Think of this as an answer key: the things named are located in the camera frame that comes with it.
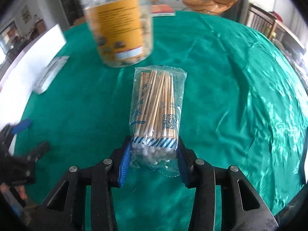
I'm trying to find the orange lounge chair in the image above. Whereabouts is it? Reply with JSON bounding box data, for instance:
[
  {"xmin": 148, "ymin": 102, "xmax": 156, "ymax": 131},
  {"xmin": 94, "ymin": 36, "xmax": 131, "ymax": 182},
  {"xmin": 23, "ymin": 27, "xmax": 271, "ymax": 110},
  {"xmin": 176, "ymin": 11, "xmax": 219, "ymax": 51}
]
[{"xmin": 182, "ymin": 0, "xmax": 239, "ymax": 15}]

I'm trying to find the white tissue pack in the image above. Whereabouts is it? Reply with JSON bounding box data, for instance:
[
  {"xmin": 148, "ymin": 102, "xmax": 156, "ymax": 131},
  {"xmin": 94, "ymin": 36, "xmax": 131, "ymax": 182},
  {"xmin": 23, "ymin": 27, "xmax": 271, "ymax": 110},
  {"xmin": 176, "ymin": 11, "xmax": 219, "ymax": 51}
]
[{"xmin": 34, "ymin": 56, "xmax": 70, "ymax": 95}]

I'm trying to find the wooden chair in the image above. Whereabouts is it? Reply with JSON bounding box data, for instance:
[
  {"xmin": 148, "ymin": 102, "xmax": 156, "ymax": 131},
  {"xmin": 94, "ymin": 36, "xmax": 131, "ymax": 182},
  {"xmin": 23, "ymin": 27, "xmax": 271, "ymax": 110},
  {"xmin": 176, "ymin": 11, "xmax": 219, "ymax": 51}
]
[{"xmin": 245, "ymin": 3, "xmax": 284, "ymax": 41}]

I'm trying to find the person's left hand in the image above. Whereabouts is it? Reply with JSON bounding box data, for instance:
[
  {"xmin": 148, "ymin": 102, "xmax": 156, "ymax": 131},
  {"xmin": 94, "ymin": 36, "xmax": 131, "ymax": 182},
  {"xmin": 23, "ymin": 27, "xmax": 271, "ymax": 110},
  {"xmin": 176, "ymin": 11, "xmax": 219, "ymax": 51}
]
[{"xmin": 0, "ymin": 182, "xmax": 28, "ymax": 200}]

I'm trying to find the white television cabinet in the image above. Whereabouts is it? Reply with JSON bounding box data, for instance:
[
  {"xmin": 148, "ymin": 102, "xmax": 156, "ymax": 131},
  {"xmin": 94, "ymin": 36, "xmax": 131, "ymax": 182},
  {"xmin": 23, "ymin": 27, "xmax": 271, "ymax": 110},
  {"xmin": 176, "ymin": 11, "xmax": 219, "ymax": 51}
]
[{"xmin": 150, "ymin": 0, "xmax": 186, "ymax": 9}]

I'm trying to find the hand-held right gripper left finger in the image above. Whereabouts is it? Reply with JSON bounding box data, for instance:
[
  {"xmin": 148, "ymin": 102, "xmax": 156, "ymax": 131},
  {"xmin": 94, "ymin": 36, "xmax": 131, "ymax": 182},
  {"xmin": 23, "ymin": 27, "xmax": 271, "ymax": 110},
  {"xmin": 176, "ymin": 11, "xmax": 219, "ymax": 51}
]
[{"xmin": 36, "ymin": 136, "xmax": 132, "ymax": 231}]

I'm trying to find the framed wall picture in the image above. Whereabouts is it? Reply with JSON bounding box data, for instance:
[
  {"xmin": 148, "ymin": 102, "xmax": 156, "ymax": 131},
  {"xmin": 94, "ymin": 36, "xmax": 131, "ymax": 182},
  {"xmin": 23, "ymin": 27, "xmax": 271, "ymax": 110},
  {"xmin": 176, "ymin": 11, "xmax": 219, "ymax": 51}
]
[{"xmin": 21, "ymin": 5, "xmax": 32, "ymax": 21}]

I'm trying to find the grey curtain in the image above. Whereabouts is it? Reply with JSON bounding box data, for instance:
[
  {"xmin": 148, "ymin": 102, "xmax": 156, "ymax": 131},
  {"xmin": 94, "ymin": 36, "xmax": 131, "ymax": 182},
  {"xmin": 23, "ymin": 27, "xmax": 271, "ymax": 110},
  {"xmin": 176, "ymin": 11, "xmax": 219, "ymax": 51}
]
[{"xmin": 227, "ymin": 0, "xmax": 251, "ymax": 23}]

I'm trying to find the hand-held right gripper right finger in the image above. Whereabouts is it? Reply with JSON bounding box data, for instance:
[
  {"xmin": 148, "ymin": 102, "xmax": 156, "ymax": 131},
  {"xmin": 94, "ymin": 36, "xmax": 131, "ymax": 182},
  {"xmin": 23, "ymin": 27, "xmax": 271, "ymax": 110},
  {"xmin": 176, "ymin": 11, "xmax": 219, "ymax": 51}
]
[{"xmin": 177, "ymin": 136, "xmax": 280, "ymax": 231}]

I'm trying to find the white foam board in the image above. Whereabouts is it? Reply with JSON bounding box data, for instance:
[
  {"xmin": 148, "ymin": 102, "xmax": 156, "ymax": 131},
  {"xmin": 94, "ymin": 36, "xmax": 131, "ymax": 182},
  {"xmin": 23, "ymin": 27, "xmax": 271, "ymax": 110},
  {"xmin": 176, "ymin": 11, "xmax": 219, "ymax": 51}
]
[{"xmin": 0, "ymin": 24, "xmax": 67, "ymax": 97}]

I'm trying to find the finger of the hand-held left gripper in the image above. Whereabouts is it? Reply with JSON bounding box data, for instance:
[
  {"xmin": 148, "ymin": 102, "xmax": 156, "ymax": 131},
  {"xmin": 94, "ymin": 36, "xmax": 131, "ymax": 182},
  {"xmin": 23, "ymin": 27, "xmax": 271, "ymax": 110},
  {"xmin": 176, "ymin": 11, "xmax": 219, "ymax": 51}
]
[
  {"xmin": 24, "ymin": 142, "xmax": 50, "ymax": 164},
  {"xmin": 11, "ymin": 119, "xmax": 31, "ymax": 134}
]

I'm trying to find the clear plastic snack jar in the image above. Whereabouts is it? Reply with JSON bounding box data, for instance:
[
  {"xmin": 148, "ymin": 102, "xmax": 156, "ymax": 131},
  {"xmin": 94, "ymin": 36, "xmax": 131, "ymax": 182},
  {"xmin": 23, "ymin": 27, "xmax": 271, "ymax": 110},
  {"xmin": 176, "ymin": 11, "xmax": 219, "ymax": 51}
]
[{"xmin": 79, "ymin": 0, "xmax": 154, "ymax": 68}]

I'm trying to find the cotton swab pack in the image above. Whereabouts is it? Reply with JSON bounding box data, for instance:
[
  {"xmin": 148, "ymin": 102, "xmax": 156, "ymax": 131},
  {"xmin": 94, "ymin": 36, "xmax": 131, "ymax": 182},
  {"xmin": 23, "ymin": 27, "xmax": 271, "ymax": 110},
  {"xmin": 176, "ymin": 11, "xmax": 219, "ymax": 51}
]
[{"xmin": 129, "ymin": 65, "xmax": 187, "ymax": 178}]

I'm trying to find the orange cover book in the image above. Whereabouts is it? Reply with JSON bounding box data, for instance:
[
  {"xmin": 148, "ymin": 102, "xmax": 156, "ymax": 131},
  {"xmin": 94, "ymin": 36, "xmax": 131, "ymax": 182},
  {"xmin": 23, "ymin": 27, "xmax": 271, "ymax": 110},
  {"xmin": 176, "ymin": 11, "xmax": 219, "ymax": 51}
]
[{"xmin": 150, "ymin": 4, "xmax": 176, "ymax": 17}]

